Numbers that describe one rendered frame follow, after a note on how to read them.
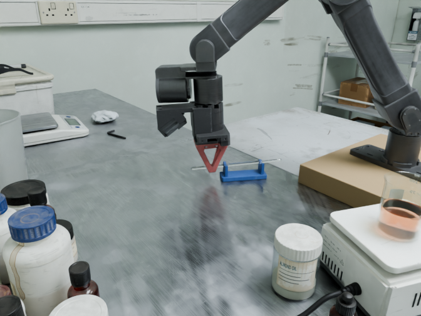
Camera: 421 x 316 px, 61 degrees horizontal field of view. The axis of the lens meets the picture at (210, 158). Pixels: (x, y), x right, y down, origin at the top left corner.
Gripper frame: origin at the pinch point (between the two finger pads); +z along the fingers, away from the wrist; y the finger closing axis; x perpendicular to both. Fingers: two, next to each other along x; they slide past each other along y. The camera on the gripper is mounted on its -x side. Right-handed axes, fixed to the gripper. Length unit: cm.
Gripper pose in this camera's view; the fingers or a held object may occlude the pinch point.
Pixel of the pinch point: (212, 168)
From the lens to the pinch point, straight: 76.3
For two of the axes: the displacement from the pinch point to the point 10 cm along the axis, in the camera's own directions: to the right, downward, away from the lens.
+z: 0.4, 9.2, 3.9
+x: 9.9, -1.0, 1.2
